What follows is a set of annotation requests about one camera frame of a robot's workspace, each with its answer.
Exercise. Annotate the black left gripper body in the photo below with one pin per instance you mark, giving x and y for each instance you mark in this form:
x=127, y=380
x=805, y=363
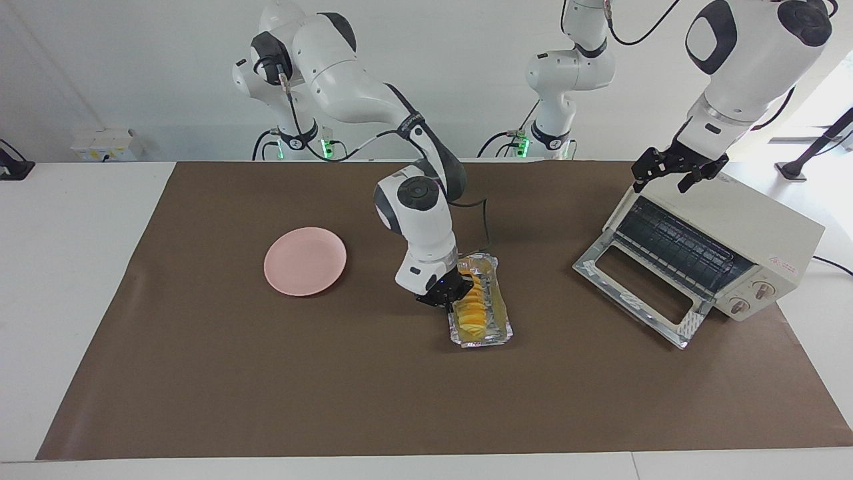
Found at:
x=683, y=154

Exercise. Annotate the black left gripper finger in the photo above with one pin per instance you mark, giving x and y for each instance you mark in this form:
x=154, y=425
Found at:
x=703, y=170
x=650, y=165

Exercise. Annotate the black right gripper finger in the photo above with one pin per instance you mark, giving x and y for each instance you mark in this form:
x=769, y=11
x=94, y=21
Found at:
x=466, y=286
x=446, y=303

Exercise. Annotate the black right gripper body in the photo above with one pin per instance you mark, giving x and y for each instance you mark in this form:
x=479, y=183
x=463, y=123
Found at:
x=440, y=290

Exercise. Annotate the sliced orange bread loaf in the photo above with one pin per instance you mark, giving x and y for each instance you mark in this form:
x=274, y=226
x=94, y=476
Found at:
x=474, y=313

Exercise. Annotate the aluminium foil tray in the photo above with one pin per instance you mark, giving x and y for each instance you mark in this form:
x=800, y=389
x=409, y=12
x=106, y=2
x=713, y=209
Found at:
x=501, y=326

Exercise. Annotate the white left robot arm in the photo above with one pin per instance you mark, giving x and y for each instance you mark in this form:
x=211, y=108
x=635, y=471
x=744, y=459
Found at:
x=746, y=60

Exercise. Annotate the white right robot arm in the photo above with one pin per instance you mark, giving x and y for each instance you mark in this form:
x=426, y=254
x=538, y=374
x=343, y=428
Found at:
x=346, y=86

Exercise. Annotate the white toaster oven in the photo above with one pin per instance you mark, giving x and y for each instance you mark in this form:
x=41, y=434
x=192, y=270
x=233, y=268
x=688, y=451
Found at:
x=753, y=226

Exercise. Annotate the glass oven door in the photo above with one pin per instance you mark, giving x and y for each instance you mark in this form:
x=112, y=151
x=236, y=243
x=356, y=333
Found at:
x=600, y=266

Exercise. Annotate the oven control knob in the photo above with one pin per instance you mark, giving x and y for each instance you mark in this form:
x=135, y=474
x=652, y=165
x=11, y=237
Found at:
x=738, y=306
x=763, y=290

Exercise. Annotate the black tripod stand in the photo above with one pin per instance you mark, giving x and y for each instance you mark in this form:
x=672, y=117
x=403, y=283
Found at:
x=816, y=143

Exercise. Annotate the pink round plate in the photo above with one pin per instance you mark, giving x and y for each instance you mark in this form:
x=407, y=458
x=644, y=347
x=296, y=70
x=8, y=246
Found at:
x=305, y=261

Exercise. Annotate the brown paper table mat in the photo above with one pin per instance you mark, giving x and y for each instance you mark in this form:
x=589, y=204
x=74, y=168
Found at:
x=333, y=386

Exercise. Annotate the small black stand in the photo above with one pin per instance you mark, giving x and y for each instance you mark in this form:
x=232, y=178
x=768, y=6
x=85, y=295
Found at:
x=14, y=166

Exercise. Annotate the white wall socket box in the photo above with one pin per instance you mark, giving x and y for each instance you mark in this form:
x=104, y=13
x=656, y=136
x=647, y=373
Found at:
x=103, y=145

